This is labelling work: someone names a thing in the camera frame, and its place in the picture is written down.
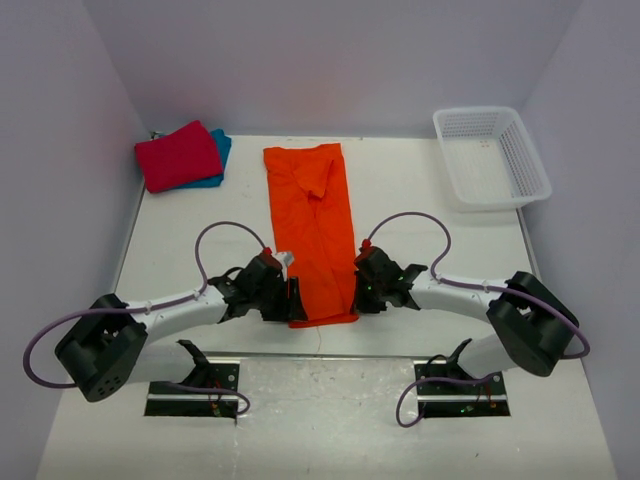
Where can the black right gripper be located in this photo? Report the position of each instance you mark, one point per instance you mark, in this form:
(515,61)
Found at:
(362,303)

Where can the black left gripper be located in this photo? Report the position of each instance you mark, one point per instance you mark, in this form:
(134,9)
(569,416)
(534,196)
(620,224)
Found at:
(290,307)

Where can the orange t shirt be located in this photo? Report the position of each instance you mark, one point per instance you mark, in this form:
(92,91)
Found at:
(311,217)

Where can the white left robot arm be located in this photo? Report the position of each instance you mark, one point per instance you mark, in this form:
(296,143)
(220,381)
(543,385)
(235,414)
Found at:
(115,343)

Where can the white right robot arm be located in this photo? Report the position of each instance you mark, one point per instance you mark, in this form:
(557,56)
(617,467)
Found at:
(530,325)

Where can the white plastic basket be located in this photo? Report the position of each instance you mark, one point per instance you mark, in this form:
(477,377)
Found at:
(489,159)

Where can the folded blue t shirt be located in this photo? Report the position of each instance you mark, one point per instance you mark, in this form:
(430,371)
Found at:
(223,144)

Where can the folded red t shirt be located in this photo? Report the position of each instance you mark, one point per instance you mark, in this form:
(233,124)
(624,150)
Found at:
(187,155)

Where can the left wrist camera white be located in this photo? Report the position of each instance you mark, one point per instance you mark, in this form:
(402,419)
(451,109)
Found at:
(284,258)

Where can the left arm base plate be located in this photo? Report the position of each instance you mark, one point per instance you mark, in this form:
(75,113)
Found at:
(209,390)

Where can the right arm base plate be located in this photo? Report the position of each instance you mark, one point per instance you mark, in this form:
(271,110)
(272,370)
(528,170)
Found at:
(440,399)

